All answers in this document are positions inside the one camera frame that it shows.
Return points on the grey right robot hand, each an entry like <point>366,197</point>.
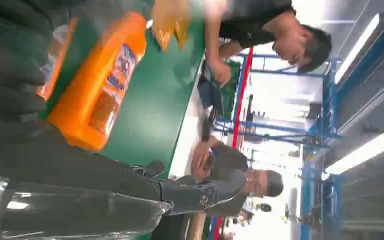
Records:
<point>79,185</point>

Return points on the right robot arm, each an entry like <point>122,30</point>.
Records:
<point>10,59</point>

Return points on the white table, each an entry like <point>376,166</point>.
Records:
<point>185,145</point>

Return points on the green table mat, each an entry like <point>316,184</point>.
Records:
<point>159,99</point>

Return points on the person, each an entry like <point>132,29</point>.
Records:
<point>261,23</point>
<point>228,185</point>

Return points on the dark blue pouch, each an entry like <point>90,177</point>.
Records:
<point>210,94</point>

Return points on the green plastic crate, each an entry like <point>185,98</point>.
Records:
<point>231,92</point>

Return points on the red pole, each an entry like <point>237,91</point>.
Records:
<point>241,99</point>

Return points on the yellow plastic sheet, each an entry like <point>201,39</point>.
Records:
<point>168,23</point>

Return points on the blue metal rack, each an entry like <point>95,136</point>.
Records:
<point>328,99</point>

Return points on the ceiling light strip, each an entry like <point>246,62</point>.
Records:
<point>361,154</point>
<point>357,48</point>

